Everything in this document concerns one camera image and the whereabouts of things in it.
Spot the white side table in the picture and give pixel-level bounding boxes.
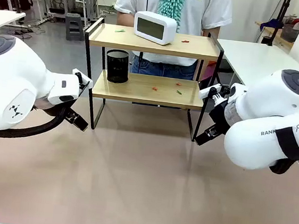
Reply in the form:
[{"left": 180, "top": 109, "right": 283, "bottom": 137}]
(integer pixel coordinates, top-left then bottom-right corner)
[{"left": 0, "top": 9, "right": 27, "bottom": 38}]

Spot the white digital alarm clock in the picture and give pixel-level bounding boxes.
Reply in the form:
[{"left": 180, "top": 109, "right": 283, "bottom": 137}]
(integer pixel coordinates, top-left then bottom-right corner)
[{"left": 132, "top": 10, "right": 178, "bottom": 47}]

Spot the teal chenille duster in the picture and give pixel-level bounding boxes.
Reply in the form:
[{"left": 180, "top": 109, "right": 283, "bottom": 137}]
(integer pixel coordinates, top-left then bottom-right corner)
[{"left": 154, "top": 0, "right": 188, "bottom": 34}]

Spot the black sleeved left arm cable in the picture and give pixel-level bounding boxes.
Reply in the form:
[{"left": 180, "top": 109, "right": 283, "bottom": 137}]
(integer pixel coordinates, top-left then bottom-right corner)
[{"left": 0, "top": 93, "right": 74, "bottom": 145}]

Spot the person's left forearm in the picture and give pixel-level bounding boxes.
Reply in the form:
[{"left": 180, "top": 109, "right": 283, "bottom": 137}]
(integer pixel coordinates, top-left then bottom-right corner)
[{"left": 201, "top": 25, "right": 221, "bottom": 40}]

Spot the black backpack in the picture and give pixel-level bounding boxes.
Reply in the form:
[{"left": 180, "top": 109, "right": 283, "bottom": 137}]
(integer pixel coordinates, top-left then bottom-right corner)
[{"left": 15, "top": 0, "right": 34, "bottom": 12}]

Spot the person in white t-shirt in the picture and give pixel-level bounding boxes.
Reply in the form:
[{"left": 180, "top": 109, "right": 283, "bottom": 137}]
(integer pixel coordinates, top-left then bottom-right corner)
[{"left": 107, "top": 0, "right": 235, "bottom": 85}]

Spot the black tripod pole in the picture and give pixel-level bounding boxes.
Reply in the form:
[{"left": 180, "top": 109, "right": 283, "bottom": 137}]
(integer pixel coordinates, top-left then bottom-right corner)
[{"left": 267, "top": 0, "right": 292, "bottom": 48}]

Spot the person's right forearm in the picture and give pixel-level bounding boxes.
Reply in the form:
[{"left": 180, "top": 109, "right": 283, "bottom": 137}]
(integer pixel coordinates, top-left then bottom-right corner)
[{"left": 115, "top": 10, "right": 136, "bottom": 27}]

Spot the large white table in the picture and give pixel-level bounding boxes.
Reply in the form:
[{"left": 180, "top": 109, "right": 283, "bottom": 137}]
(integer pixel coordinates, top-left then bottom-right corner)
[{"left": 212, "top": 38, "right": 299, "bottom": 94}]

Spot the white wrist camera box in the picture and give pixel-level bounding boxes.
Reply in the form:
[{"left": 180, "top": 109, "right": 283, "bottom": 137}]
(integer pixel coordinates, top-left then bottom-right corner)
[
  {"left": 71, "top": 68, "right": 95, "bottom": 86},
  {"left": 197, "top": 82, "right": 221, "bottom": 102}
]

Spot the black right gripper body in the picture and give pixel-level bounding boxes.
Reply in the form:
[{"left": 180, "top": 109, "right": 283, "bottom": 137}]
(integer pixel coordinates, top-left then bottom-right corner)
[{"left": 206, "top": 97, "right": 233, "bottom": 137}]

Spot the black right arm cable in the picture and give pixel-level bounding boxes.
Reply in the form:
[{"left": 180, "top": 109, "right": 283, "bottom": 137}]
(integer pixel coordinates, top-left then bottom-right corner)
[{"left": 268, "top": 156, "right": 296, "bottom": 176}]

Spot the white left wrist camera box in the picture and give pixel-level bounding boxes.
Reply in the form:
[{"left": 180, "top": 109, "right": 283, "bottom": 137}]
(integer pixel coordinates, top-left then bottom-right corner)
[{"left": 71, "top": 68, "right": 95, "bottom": 86}]

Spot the dark mesh basket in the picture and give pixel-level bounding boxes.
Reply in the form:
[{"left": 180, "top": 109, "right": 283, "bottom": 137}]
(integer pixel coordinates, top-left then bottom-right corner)
[{"left": 279, "top": 22, "right": 299, "bottom": 44}]

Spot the black mesh pen holder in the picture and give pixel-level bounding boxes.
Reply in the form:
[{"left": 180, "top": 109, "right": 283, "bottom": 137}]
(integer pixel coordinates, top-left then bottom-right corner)
[{"left": 103, "top": 48, "right": 132, "bottom": 85}]

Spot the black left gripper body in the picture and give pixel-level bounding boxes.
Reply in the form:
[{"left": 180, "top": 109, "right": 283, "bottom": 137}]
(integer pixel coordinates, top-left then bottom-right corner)
[{"left": 62, "top": 106, "right": 77, "bottom": 122}]

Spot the wooden bench with clutter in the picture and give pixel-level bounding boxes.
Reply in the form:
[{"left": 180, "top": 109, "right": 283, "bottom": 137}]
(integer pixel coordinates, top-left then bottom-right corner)
[{"left": 252, "top": 20, "right": 297, "bottom": 49}]

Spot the blue cloth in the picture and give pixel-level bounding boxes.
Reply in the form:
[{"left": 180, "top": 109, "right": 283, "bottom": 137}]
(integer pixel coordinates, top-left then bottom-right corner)
[{"left": 259, "top": 17, "right": 284, "bottom": 34}]

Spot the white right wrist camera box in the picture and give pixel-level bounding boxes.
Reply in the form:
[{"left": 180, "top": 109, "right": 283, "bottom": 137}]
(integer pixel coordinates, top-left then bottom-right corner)
[{"left": 197, "top": 82, "right": 221, "bottom": 102}]

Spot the wooden two-tier shelf black frame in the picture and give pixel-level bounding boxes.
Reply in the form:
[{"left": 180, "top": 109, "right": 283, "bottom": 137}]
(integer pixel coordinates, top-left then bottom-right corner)
[{"left": 74, "top": 15, "right": 227, "bottom": 145}]

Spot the grey plastic step stool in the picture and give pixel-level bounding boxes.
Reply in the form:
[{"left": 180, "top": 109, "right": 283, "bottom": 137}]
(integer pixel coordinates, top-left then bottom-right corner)
[{"left": 63, "top": 12, "right": 88, "bottom": 43}]

